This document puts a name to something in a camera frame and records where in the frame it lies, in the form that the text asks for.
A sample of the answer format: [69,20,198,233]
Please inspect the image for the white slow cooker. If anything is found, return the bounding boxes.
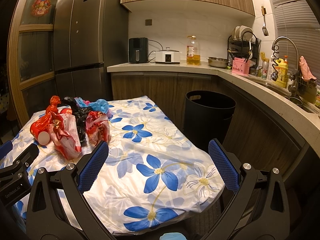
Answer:
[155,47,181,64]

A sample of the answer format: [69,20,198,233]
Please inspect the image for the window blinds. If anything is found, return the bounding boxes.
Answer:
[271,0,319,81]

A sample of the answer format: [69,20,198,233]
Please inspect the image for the beer can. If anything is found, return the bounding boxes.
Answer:
[261,61,269,80]

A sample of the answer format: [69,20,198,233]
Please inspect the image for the hanging slotted spatula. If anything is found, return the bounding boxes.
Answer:
[261,5,269,36]

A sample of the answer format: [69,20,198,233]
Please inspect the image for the white dish soap bottle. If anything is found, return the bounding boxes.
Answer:
[267,55,274,82]

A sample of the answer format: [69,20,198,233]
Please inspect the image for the blue floral tablecloth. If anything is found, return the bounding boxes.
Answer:
[1,96,225,237]

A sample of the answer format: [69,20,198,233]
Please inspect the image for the white plates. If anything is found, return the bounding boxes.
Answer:
[231,25,253,41]

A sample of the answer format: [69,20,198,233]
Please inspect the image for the black air fryer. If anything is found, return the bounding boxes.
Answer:
[129,37,149,63]

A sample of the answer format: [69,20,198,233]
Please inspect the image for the black plastic bag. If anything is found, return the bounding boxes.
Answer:
[62,96,92,143]

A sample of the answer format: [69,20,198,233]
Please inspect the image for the pink cloth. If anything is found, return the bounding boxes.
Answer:
[299,56,317,82]

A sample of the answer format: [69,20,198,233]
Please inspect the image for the yellow detergent bottle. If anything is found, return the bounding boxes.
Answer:
[275,59,289,88]

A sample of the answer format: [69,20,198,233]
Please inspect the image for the cooking oil bottle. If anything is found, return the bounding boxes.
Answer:
[186,35,201,66]

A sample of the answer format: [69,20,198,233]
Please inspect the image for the steel kitchen faucet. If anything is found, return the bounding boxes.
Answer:
[271,36,301,101]

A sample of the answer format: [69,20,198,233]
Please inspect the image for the red plastic bag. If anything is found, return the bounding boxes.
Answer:
[30,95,61,138]

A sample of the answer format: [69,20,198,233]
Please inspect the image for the dark wall socket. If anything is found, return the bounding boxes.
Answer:
[145,19,152,26]

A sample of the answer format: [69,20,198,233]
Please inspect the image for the black trash bin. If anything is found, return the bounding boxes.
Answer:
[183,90,236,152]

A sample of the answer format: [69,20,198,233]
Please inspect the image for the red white snack wrapper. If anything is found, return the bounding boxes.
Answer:
[48,113,81,160]

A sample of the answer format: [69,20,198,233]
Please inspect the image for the dark steel refrigerator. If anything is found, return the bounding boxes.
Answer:
[53,0,129,101]

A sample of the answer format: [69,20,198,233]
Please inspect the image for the steel mixing bowl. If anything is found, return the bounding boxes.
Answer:
[207,57,229,68]

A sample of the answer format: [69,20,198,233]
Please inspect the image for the black dish rack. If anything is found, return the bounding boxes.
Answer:
[227,31,261,67]

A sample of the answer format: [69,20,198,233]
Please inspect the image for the wooden glass door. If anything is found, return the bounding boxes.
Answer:
[7,0,59,126]

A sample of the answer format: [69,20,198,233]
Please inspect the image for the pink utensil basket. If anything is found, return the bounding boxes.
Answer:
[232,57,250,76]

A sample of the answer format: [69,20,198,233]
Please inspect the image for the steel sink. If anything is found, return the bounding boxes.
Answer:
[247,76,319,114]

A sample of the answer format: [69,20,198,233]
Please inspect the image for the wooden lower cabinets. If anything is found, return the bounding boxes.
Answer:
[111,72,312,179]

